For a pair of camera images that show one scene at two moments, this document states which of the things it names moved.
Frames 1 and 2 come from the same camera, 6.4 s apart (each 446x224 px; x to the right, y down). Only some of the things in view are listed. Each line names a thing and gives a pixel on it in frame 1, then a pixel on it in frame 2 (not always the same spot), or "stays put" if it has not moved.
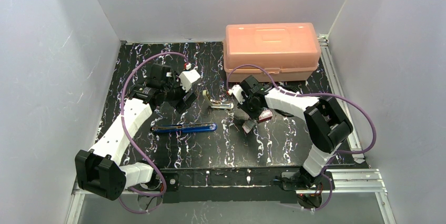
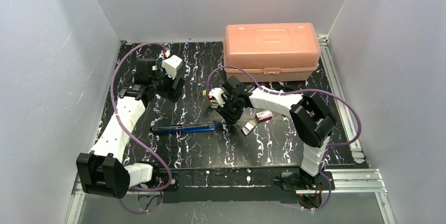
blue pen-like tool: x=184 y=128 stays put
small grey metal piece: x=248 y=125 stays put
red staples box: x=265 y=115 stays put
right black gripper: x=251 y=111 → x=229 y=111
